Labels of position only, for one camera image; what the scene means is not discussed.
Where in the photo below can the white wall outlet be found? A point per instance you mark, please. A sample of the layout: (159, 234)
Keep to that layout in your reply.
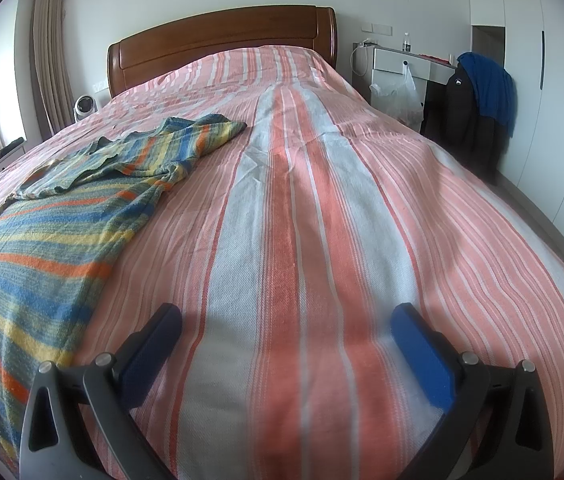
(376, 30)

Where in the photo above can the black jacket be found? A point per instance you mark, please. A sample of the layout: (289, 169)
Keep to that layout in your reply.
(461, 120)

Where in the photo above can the brown curtain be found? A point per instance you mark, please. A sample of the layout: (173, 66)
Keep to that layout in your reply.
(49, 60)

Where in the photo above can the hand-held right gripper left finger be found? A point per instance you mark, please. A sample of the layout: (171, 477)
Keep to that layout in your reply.
(154, 355)

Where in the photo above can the brown wooden headboard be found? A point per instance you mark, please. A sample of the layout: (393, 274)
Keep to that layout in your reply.
(212, 35)

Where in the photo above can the blue garment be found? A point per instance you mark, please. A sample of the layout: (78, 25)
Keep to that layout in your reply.
(491, 85)

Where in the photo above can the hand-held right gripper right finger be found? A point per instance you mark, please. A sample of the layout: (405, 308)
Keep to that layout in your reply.
(421, 355)

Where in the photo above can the small white fan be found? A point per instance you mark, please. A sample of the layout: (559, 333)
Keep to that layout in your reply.
(83, 107)

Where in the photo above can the clear plastic bag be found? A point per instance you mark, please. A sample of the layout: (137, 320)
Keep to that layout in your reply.
(401, 100)

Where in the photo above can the white wardrobe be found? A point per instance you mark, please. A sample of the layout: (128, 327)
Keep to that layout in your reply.
(551, 85)

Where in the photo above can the multicolour striped knit sweater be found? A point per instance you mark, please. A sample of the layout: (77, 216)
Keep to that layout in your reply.
(62, 240)

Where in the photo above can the pink striped bed blanket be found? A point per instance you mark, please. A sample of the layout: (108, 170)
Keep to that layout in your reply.
(312, 210)

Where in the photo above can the white desk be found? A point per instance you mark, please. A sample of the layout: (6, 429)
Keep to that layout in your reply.
(396, 60)

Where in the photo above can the clear plastic bottle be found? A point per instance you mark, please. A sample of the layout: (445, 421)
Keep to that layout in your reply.
(406, 42)

